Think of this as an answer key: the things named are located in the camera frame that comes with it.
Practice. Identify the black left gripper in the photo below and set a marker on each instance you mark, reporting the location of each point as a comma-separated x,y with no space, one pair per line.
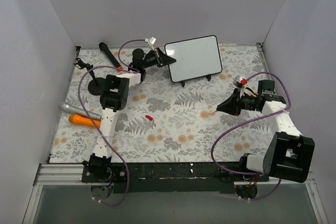
159,57

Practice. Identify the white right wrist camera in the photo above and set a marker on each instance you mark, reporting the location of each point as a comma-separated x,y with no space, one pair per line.
239,82

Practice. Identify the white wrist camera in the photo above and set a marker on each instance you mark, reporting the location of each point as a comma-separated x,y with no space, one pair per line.
151,41
239,82

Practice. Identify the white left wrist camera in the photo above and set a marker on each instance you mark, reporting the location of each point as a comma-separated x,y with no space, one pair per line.
151,41

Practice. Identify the black whiteboard easel stand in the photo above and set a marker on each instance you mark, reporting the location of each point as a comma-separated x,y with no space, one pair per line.
195,80

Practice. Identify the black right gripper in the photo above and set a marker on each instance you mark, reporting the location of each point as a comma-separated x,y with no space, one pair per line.
237,102

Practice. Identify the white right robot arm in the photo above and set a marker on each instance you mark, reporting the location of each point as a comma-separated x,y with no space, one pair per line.
289,154

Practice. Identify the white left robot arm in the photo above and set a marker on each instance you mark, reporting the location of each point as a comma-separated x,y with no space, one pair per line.
113,99

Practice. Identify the black round microphone stand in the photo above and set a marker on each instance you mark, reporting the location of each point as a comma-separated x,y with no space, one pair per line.
95,86

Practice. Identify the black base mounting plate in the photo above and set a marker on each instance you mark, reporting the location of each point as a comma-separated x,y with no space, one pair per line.
164,177

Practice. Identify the red marker cap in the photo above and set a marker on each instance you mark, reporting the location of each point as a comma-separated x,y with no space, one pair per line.
149,117

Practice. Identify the floral patterned table mat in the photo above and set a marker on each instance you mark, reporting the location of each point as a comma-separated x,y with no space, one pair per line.
182,129

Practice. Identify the black framed whiteboard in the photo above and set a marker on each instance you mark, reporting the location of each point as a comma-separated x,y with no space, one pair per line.
195,58

